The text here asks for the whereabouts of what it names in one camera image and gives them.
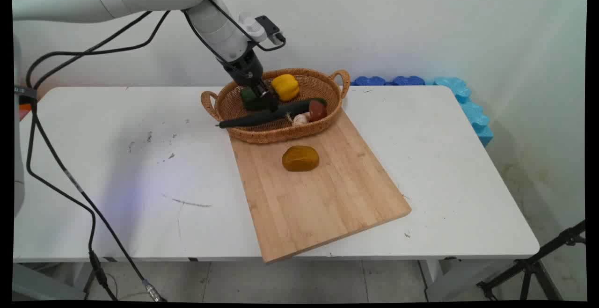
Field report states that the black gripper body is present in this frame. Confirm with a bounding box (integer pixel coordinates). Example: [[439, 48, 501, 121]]
[[223, 50, 266, 92]]

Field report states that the yellow-brown potato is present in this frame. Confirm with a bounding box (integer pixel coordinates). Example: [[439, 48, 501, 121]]
[[282, 146, 320, 172]]

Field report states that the green bell pepper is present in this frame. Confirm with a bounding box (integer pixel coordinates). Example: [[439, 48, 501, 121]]
[[240, 87, 265, 111]]

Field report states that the dark green cucumber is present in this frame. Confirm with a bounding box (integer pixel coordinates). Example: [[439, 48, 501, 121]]
[[215, 97, 327, 129]]

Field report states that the yellow bell pepper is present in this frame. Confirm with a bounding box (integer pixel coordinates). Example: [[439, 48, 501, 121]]
[[271, 74, 300, 102]]

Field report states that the woven wicker basket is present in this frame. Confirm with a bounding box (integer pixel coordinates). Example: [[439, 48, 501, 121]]
[[201, 68, 351, 145]]

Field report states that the white garlic bulb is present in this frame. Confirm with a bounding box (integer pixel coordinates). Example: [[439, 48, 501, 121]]
[[286, 112, 311, 127]]

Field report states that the brown mushroom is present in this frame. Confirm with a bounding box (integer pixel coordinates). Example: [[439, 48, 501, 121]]
[[308, 100, 328, 123]]

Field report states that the dark blue foam mat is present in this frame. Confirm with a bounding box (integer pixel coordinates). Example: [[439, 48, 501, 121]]
[[391, 75, 426, 87], [351, 76, 387, 87]]

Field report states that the wooden cutting board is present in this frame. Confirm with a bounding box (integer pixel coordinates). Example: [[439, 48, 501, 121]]
[[228, 108, 412, 264]]

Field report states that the light blue foam mat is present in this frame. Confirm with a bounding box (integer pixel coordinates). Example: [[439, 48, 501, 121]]
[[432, 77, 495, 148]]

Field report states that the white table leg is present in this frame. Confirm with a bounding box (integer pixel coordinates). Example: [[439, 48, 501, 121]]
[[418, 257, 473, 302]]

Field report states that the black tripod stand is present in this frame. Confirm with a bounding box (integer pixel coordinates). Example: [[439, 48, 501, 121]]
[[476, 220, 586, 302]]

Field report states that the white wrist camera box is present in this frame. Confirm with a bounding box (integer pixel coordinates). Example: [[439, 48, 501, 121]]
[[238, 12, 286, 46]]

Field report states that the black cable with silver connector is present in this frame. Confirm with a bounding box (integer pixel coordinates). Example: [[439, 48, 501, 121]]
[[26, 10, 165, 302]]

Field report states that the black cable clamp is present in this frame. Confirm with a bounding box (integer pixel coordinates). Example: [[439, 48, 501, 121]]
[[13, 85, 39, 101]]

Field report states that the grey table frame beam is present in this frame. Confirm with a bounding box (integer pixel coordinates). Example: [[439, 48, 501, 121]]
[[13, 263, 92, 302]]

